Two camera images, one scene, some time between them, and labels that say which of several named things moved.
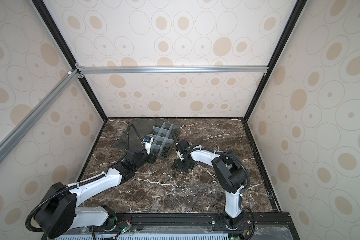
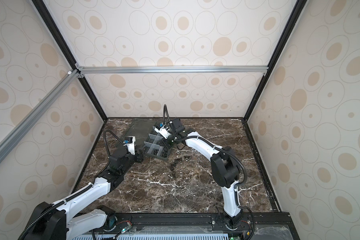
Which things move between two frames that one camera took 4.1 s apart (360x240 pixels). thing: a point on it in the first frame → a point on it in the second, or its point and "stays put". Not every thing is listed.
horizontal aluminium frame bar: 173,70 stays put
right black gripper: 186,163 → 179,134
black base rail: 270,226 stays put
